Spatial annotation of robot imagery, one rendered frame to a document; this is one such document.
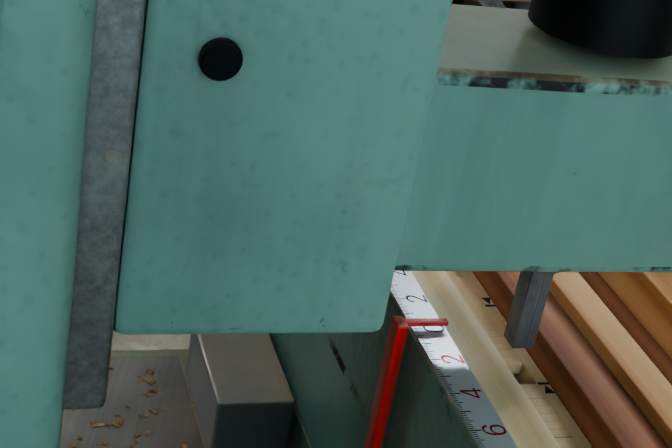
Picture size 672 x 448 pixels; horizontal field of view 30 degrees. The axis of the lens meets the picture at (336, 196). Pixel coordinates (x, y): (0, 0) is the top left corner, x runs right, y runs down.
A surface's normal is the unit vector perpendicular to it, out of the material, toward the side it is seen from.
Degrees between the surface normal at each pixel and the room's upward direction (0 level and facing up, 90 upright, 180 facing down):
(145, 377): 2
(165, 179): 90
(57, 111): 90
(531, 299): 90
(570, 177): 90
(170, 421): 0
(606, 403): 0
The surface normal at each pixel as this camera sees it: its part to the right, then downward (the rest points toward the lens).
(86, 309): 0.26, 0.47
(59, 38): 0.50, 0.46
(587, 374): 0.16, -0.89
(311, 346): -0.95, -0.03
